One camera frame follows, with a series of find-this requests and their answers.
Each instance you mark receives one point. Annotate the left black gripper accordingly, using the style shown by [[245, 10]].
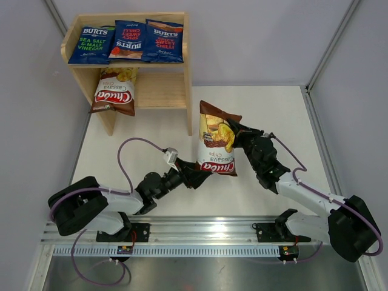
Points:
[[191, 176]]

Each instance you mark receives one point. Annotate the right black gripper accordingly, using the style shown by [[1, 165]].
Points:
[[242, 132]]

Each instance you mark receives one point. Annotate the Chuba cassava chips bag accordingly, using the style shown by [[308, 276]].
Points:
[[216, 138], [115, 91]]

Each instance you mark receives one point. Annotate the Burts spicy chilli bag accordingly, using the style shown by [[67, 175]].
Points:
[[129, 40], [163, 42]]

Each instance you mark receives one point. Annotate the Burts sea salt vinegar bag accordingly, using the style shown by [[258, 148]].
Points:
[[93, 46]]

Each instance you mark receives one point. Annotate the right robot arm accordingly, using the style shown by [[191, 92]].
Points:
[[345, 223]]

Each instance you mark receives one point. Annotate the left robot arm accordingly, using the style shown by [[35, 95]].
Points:
[[87, 205]]

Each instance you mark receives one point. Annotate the wooden two-tier shelf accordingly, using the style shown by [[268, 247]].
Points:
[[158, 85]]

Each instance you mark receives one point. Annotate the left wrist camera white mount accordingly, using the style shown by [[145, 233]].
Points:
[[170, 157]]

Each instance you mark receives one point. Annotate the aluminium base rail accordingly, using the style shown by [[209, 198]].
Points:
[[176, 231]]

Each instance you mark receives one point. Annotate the white slotted cable duct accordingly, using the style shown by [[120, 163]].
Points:
[[169, 251]]

